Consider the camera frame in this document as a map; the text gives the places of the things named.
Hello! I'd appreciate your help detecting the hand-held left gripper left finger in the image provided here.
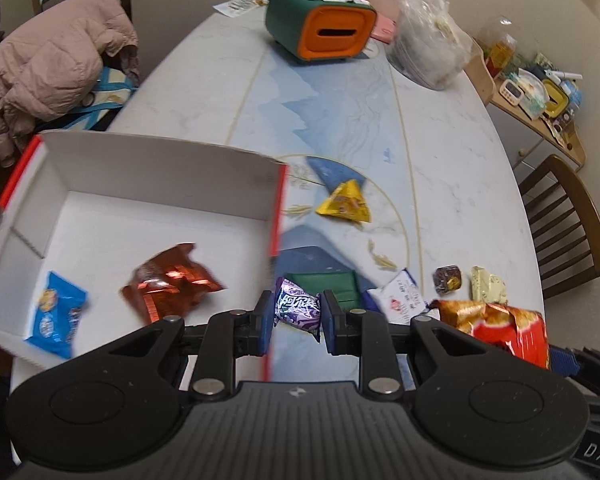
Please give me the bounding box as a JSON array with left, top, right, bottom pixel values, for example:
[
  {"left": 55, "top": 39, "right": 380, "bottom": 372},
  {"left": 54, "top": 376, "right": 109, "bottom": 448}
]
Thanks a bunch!
[{"left": 80, "top": 291, "right": 275, "bottom": 401}]

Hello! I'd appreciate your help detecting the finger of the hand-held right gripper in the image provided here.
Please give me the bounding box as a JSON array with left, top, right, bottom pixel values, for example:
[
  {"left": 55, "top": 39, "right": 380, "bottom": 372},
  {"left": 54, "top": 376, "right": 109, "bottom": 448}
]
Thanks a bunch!
[{"left": 549, "top": 344, "right": 600, "bottom": 401}]

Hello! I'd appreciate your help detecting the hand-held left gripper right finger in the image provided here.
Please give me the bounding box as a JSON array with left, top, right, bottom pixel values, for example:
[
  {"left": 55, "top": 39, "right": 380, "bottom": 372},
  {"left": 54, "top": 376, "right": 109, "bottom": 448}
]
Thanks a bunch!
[{"left": 322, "top": 291, "right": 511, "bottom": 401}]

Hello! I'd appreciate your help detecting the purple candy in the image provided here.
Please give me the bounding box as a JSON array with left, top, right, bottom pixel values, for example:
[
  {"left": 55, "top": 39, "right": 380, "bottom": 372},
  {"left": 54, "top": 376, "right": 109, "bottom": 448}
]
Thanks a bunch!
[{"left": 274, "top": 277, "right": 323, "bottom": 343}]

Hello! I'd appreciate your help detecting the white and dark blue packet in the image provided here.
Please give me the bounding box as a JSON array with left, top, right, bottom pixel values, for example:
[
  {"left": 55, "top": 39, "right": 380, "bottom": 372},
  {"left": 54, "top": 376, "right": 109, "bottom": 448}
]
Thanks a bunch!
[{"left": 367, "top": 269, "right": 428, "bottom": 326}]

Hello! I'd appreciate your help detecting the copper red snack packet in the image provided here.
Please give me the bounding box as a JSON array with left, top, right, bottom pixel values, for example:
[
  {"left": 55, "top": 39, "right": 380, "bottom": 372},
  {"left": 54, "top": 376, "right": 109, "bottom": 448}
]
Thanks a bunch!
[{"left": 120, "top": 242, "right": 227, "bottom": 326}]

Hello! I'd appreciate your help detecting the red and white cardboard box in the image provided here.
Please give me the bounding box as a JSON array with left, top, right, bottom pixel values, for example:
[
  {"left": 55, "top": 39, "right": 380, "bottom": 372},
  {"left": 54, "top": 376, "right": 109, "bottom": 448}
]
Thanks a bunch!
[{"left": 0, "top": 130, "right": 288, "bottom": 383}]

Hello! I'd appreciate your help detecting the dark green packet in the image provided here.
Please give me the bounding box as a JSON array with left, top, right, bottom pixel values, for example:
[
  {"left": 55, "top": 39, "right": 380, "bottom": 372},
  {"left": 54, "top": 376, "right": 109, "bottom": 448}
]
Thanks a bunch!
[{"left": 286, "top": 271, "right": 363, "bottom": 311}]

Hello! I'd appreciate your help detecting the orange and red chip bag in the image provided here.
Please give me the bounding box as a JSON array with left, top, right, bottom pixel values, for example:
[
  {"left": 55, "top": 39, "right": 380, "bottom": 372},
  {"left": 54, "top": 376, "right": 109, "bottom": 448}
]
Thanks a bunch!
[{"left": 427, "top": 299, "right": 551, "bottom": 371}]

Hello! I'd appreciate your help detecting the pale green snack packet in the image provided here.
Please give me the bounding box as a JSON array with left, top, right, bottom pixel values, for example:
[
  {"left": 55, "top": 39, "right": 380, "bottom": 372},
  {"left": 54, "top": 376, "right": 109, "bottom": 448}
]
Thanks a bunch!
[{"left": 469, "top": 266, "right": 508, "bottom": 306}]

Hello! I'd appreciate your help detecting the yellow triangular snack packet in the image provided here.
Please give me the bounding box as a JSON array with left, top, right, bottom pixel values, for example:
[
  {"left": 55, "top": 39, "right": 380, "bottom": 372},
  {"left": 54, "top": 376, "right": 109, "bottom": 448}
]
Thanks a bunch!
[{"left": 315, "top": 179, "right": 372, "bottom": 224}]

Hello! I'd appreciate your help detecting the dark brown wrapped candy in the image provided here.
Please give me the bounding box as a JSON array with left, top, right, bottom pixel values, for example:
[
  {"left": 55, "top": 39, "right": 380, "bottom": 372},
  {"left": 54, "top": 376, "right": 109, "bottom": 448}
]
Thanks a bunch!
[{"left": 432, "top": 264, "right": 462, "bottom": 293}]

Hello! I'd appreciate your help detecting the wooden chair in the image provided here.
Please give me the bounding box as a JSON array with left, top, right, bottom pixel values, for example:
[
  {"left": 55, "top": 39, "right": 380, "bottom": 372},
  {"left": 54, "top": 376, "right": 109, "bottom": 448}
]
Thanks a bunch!
[{"left": 517, "top": 154, "right": 600, "bottom": 301}]

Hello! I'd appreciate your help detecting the blue snack packet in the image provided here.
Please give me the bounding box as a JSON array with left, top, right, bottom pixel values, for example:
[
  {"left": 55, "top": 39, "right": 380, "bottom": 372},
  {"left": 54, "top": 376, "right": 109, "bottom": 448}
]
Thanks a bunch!
[{"left": 24, "top": 271, "right": 90, "bottom": 360}]

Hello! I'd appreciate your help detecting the yellow lidded container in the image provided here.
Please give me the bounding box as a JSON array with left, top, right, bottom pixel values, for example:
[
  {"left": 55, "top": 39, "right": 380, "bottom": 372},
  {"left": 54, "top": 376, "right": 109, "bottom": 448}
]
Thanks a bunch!
[{"left": 542, "top": 77, "right": 568, "bottom": 118}]

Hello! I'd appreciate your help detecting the blue tote bag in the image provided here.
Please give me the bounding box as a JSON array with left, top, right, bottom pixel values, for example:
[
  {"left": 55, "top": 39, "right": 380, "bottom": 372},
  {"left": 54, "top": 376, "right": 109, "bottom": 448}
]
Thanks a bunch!
[{"left": 55, "top": 67, "right": 138, "bottom": 133}]

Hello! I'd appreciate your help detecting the green and orange tissue box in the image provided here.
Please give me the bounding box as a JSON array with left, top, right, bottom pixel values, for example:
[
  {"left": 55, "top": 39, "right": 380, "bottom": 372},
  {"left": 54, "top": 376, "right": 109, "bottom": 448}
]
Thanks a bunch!
[{"left": 265, "top": 0, "right": 378, "bottom": 66}]

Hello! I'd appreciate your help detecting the clear plastic bag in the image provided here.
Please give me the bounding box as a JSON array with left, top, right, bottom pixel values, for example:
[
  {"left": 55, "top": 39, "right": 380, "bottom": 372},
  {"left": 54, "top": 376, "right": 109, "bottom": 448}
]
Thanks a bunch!
[{"left": 386, "top": 0, "right": 473, "bottom": 92}]

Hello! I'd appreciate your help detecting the pink packet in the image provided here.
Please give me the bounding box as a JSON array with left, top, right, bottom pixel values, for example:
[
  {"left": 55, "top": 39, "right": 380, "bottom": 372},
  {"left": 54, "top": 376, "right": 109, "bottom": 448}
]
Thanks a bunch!
[{"left": 370, "top": 12, "right": 398, "bottom": 43}]

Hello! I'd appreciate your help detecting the white printed paper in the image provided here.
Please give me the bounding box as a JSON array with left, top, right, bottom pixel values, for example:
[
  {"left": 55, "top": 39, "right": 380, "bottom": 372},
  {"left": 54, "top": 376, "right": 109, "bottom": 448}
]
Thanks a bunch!
[{"left": 212, "top": 0, "right": 271, "bottom": 17}]

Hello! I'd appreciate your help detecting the clear plastic container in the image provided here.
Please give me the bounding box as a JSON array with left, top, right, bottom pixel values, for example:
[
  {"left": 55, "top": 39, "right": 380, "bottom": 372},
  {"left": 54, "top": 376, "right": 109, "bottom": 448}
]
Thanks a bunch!
[{"left": 480, "top": 16, "right": 521, "bottom": 78}]

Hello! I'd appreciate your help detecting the pink padded jacket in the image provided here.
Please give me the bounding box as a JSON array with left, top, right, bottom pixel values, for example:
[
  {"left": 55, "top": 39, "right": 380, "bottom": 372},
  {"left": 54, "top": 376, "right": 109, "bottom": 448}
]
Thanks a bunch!
[{"left": 0, "top": 0, "right": 141, "bottom": 168}]

